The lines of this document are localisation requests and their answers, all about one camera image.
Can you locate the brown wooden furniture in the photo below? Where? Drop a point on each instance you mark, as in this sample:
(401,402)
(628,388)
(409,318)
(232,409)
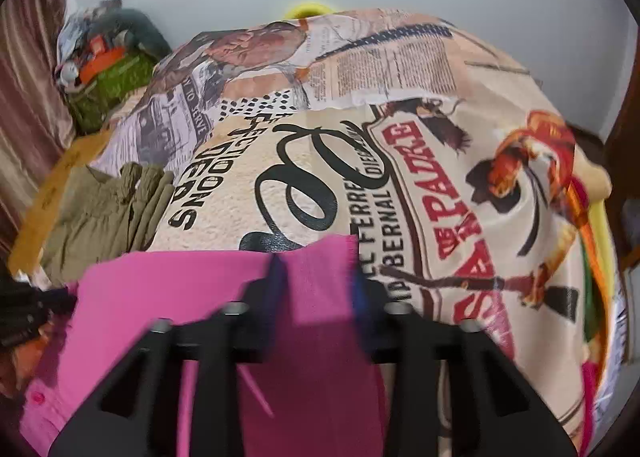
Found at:
(625,162)

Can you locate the printed blanket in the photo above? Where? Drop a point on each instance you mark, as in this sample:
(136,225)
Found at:
(400,162)

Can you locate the crinkled silver plastic bag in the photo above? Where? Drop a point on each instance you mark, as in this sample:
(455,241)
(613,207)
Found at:
(70,42)

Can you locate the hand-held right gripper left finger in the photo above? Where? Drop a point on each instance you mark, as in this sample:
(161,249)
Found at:
(276,297)

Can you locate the multicoloured striped blanket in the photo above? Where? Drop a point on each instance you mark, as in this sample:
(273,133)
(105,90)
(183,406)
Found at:
(605,247)

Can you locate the grey cushion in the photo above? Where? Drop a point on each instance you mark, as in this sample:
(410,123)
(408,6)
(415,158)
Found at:
(135,27)

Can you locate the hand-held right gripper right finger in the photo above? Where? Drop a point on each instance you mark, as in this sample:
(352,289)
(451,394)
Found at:
(361,302)

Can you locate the brown cardboard box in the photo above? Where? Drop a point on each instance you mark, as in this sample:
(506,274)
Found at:
(55,172)

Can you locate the orange box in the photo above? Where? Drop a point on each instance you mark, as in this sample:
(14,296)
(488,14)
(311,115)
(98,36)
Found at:
(100,62)

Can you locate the striped brown curtain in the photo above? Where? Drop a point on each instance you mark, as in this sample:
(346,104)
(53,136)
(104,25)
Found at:
(25,87)

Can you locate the yellow round object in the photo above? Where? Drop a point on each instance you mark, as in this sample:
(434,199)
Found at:
(309,9)

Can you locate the olive green garment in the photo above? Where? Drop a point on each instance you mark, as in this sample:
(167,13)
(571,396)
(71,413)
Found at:
(100,217)

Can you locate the green patterned bag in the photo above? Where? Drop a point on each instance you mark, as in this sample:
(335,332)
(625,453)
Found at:
(110,87)

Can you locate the pink pants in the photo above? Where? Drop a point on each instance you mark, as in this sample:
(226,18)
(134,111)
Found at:
(150,287)

